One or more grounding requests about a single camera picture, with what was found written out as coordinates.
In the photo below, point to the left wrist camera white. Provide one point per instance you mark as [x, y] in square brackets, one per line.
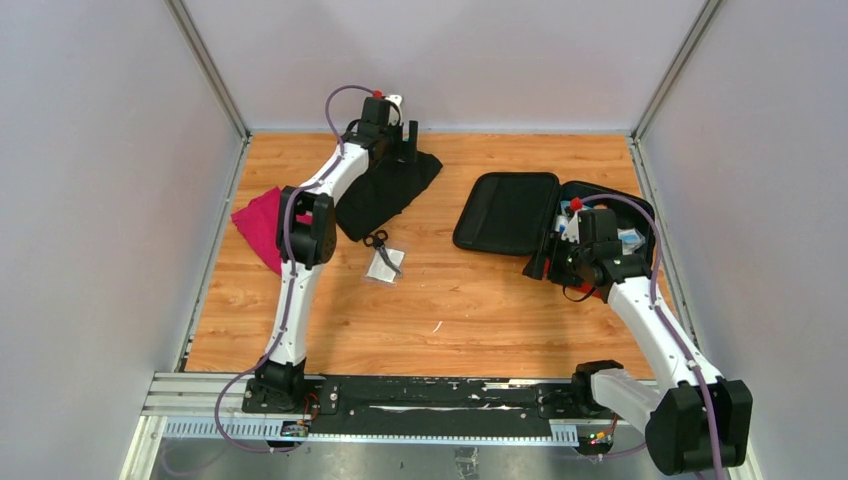
[395, 106]

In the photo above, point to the aluminium frame rail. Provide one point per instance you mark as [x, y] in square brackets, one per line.
[192, 427]

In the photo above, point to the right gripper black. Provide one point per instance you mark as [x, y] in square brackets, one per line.
[536, 265]

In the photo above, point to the pink cloth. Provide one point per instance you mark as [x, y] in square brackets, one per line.
[257, 224]

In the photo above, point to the clear bag white gauze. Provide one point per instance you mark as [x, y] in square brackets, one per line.
[377, 273]

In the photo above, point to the black cloth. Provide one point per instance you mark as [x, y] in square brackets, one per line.
[383, 193]

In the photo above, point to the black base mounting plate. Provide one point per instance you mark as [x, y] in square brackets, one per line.
[442, 408]

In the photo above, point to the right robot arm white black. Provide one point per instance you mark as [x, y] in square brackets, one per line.
[662, 358]

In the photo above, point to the red black medicine kit case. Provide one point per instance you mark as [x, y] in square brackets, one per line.
[514, 213]

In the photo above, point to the clear bag blue items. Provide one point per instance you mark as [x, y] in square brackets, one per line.
[631, 239]

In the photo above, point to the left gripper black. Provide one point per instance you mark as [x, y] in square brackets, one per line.
[394, 154]

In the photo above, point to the black handled scissors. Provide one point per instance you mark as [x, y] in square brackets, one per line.
[377, 240]

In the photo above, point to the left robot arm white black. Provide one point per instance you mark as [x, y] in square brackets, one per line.
[374, 166]

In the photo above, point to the small white blue bottle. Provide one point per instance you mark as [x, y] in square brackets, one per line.
[562, 220]

